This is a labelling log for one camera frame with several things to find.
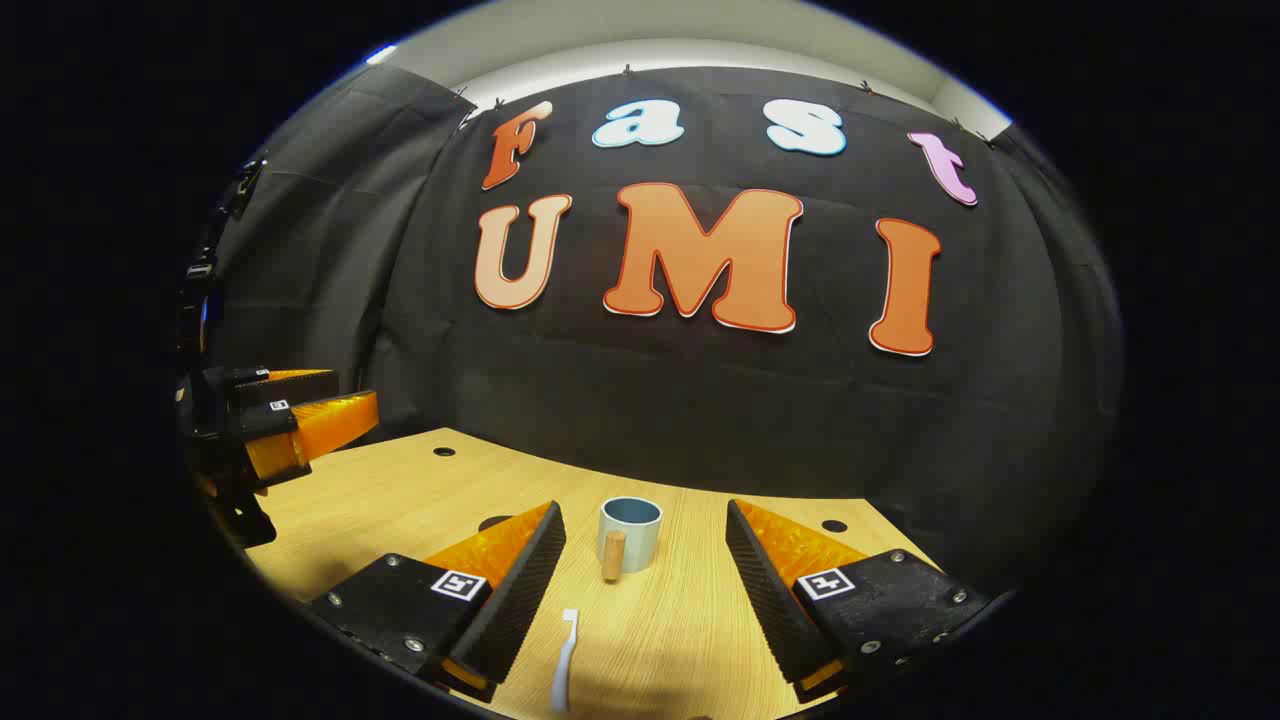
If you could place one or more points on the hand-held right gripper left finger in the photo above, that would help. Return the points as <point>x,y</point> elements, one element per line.
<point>520,590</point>

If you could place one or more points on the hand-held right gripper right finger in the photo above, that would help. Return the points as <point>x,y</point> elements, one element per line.
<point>765,590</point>

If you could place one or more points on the black backdrop cloth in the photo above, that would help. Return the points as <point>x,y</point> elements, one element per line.
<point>700,420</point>

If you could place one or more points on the wooden desktop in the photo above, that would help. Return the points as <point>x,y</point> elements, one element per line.
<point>660,640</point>

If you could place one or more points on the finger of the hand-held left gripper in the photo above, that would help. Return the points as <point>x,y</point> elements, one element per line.
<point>320,425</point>
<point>290,385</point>

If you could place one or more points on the dark round coaster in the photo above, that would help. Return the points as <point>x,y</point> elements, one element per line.
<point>495,523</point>

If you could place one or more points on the light blue toothbrush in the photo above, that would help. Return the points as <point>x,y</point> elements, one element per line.
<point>565,660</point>

